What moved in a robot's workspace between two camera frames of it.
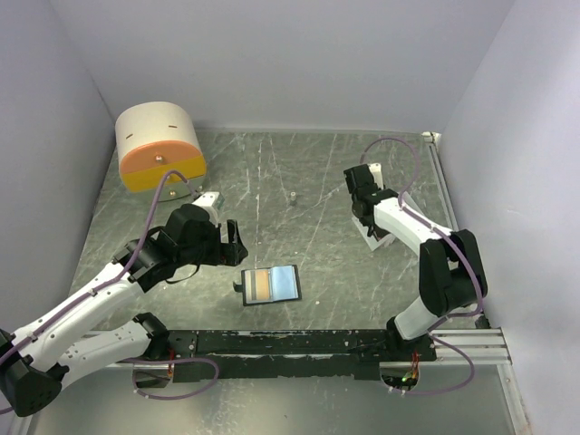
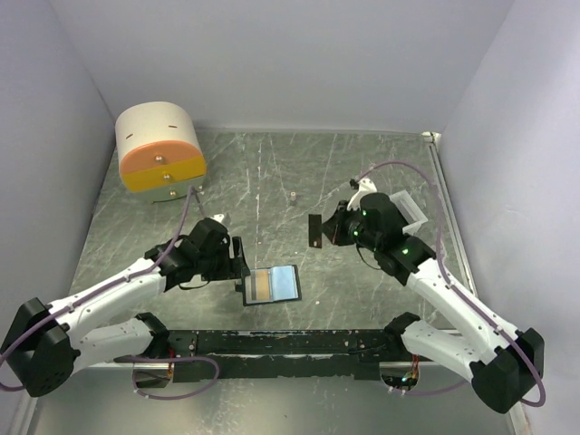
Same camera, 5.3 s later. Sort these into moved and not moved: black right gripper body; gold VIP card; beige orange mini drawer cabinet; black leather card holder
Moved: black right gripper body
Not moved: gold VIP card; black leather card holder; beige orange mini drawer cabinet
